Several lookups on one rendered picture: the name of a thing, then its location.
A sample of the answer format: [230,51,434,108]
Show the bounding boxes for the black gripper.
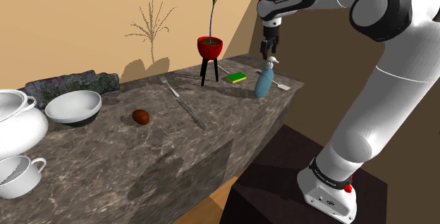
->
[259,25,281,61]

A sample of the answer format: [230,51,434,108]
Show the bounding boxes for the blue soap dispenser bottle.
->
[254,56,280,99]

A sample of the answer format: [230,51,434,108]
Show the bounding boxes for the silver spatula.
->
[255,70,291,92]

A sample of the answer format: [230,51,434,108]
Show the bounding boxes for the green and yellow sponge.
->
[226,71,248,84]

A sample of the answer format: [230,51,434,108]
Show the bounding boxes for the thin silver utensil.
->
[216,64,232,77]

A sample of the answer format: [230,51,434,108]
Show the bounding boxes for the red potted plant on stand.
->
[197,0,239,87]

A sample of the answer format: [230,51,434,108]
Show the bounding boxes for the silver knife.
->
[176,97,209,130]

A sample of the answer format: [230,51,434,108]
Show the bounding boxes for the silver fork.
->
[159,75,181,99]

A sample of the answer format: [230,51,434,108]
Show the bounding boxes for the dark robot stand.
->
[219,123,389,224]

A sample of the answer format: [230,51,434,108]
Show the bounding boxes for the brown egg-shaped object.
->
[131,108,151,126]

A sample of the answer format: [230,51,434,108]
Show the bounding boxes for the dark mossy rock slab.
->
[18,70,121,110]

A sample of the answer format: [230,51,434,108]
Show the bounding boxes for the white bowl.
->
[44,89,103,126]

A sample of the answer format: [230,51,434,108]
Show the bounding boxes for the large white pot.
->
[0,89,49,161]

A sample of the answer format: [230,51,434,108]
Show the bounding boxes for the small white pot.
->
[0,154,47,200]

